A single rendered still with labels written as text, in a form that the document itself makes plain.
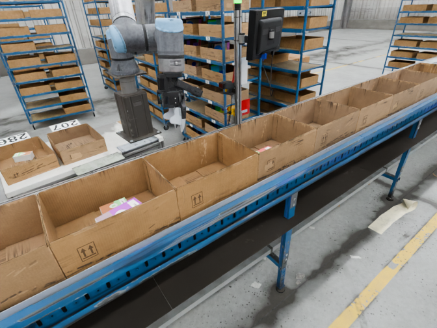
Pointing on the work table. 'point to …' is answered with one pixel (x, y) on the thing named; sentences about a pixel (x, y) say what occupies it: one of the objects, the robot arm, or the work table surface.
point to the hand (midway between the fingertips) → (180, 126)
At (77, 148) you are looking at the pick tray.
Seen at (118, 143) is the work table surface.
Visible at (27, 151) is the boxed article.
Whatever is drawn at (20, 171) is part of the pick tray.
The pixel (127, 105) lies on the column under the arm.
